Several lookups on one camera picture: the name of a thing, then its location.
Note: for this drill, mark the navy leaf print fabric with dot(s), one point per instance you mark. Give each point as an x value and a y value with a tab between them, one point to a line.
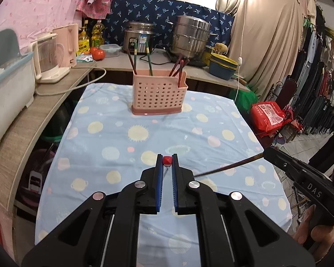
161	11

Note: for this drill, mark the yellow cooking oil bottle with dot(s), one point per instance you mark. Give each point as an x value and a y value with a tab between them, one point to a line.
84	44

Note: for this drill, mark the pink perforated utensil basket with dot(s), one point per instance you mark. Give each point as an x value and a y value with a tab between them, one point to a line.
158	94

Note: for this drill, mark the dark maroon chopstick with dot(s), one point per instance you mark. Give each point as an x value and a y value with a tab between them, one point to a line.
180	68
130	61

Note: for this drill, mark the white glass kettle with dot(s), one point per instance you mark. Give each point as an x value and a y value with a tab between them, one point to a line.
48	55

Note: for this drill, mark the clear food container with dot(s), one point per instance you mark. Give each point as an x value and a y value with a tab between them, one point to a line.
111	50

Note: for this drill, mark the tall cooking oil bottle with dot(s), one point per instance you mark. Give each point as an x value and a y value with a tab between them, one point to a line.
98	34

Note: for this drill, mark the stainless steel steamer pot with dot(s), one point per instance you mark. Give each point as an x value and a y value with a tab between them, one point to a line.
190	36

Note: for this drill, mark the pink dotted wall cloth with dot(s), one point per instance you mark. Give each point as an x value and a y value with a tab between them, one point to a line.
39	8

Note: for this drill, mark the grey wooden counter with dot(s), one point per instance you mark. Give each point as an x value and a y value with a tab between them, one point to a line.
16	133

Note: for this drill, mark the green chopstick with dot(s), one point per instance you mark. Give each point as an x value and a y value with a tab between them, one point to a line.
149	59

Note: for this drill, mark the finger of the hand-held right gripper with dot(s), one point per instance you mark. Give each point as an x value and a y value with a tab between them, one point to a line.
281	160

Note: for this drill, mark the black metal chair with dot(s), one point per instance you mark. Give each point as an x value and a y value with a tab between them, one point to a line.
288	94

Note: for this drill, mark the green plastic bag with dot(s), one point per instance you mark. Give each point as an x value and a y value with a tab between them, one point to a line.
246	98

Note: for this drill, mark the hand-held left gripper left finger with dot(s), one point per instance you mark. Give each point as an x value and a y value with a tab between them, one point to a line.
159	185

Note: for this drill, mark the yellow-green plastic basin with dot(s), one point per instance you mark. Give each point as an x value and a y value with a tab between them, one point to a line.
224	59

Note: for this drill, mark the black induction cooker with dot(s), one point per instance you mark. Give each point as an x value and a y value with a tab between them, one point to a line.
196	61

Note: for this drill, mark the row of hanging clothes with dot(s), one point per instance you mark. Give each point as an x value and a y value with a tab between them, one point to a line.
320	75

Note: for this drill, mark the red printed bag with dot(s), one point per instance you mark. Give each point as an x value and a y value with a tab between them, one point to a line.
267	116

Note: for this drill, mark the steel rice cooker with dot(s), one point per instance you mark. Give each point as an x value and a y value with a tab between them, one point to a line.
140	37

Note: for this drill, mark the pink electric kettle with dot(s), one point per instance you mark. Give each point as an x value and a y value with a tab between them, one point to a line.
68	44

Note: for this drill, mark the grey-brown chopstick with gold band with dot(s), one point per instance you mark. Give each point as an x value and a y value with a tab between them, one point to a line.
228	166

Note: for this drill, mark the red tomato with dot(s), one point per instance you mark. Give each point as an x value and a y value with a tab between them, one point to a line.
97	54

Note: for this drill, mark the white plastic storage box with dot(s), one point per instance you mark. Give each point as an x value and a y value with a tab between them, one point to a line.
8	100

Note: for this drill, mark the brown scrub sponge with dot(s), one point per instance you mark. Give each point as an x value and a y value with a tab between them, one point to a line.
220	48

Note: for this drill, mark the blue plastic basin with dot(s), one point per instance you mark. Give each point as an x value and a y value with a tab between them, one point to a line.
221	72

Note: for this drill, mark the person's right hand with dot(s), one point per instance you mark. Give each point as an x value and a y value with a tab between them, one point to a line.
324	236

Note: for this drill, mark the beige curtain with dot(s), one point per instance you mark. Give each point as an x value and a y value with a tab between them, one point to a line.
267	33

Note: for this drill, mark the small printed packet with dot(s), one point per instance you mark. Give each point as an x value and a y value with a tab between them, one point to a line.
85	59

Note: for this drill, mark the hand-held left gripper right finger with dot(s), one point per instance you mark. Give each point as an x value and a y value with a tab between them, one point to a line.
174	185

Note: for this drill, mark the blue planet print tablecloth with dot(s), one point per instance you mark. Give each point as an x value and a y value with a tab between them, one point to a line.
100	133

